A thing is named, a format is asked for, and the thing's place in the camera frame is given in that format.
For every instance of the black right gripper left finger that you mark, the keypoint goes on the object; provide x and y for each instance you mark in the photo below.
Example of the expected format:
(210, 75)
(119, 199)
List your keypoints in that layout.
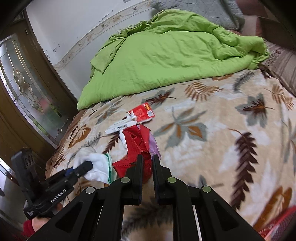
(113, 199)

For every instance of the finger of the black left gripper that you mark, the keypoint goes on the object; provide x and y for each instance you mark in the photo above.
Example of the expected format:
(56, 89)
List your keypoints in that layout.
(81, 170)

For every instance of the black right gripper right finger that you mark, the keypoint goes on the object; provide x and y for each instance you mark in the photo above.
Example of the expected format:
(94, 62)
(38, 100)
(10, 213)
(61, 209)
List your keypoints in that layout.
(170, 191)

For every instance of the white green sock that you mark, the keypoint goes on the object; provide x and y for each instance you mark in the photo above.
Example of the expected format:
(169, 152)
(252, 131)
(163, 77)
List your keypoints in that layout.
(102, 170)

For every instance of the red torn wrapper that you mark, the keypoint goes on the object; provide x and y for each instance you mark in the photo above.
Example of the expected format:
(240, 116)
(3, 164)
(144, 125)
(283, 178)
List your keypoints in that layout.
(139, 141)

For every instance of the red small carton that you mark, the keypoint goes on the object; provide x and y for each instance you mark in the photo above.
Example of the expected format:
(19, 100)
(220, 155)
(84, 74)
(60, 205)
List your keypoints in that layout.
(143, 113)

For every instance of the red mesh trash basket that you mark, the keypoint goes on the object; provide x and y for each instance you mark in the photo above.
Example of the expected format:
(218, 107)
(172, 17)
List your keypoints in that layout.
(275, 229)

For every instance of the person's left hand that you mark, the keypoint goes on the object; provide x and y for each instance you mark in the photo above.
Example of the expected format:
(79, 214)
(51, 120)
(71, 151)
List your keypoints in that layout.
(38, 221)

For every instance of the white barcode tube box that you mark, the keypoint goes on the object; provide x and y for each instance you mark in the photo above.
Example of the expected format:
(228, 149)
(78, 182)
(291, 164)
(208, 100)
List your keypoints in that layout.
(122, 124)

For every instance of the wooden glass panel door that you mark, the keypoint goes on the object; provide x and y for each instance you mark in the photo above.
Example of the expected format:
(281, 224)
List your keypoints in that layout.
(36, 106)

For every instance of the leaf pattern beige blanket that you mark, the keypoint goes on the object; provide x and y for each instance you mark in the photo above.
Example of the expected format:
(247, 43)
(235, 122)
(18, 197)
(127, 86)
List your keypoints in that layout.
(235, 133)

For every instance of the green quilt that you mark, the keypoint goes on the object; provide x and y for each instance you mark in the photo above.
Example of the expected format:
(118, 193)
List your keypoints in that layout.
(173, 46)

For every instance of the striped brown pillow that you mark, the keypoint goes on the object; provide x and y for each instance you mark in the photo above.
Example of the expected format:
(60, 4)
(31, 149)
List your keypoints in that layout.
(281, 64)

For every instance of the grey quilted pillow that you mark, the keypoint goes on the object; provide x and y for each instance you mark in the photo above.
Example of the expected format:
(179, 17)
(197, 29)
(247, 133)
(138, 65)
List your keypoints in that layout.
(221, 12)

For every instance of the brown wooden headboard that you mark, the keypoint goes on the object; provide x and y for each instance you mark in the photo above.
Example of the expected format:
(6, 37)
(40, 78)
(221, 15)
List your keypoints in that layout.
(259, 21)

